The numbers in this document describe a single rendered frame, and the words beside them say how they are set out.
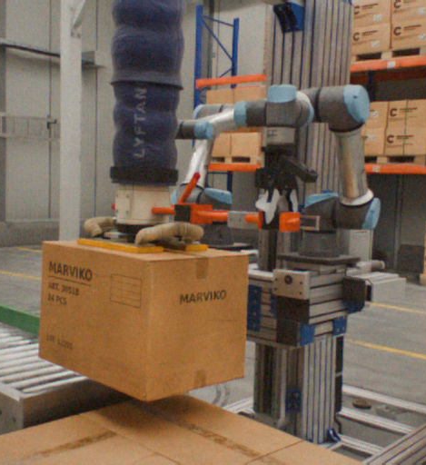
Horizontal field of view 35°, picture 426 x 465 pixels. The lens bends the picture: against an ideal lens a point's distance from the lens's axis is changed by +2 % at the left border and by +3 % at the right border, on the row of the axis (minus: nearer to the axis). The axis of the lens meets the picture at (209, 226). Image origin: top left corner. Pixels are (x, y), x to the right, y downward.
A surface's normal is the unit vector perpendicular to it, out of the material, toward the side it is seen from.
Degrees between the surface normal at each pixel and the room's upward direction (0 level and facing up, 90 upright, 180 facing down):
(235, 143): 90
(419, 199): 90
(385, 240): 90
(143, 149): 74
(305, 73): 90
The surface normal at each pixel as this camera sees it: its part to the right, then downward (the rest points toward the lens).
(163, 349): 0.69, 0.07
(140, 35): -0.07, -0.15
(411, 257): -0.65, 0.03
